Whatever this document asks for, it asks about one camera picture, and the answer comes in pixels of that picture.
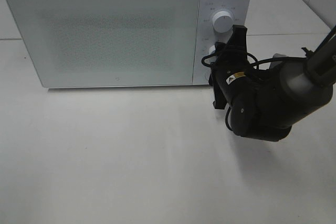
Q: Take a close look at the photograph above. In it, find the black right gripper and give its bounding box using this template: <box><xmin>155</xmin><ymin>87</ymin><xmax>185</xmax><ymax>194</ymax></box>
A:
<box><xmin>208</xmin><ymin>24</ymin><xmax>263</xmax><ymax>110</ymax></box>

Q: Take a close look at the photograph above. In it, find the white timer knob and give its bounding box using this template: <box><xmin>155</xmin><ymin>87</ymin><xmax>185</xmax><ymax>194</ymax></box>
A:
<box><xmin>208</xmin><ymin>45</ymin><xmax>216</xmax><ymax>57</ymax></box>

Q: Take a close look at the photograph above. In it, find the round door release button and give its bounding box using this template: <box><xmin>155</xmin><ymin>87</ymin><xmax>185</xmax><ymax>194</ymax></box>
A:
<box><xmin>205</xmin><ymin>70</ymin><xmax>211</xmax><ymax>82</ymax></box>

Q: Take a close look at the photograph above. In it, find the white microwave door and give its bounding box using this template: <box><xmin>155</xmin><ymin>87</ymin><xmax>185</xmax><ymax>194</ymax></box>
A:
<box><xmin>6</xmin><ymin>0</ymin><xmax>198</xmax><ymax>88</ymax></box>

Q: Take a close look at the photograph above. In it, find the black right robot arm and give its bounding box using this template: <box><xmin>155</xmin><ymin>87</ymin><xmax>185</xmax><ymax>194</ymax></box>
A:
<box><xmin>202</xmin><ymin>25</ymin><xmax>335</xmax><ymax>142</ymax></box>

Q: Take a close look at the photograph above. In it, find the upper white control knob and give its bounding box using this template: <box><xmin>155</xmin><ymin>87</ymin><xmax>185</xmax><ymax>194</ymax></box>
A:
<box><xmin>212</xmin><ymin>10</ymin><xmax>234</xmax><ymax>33</ymax></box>

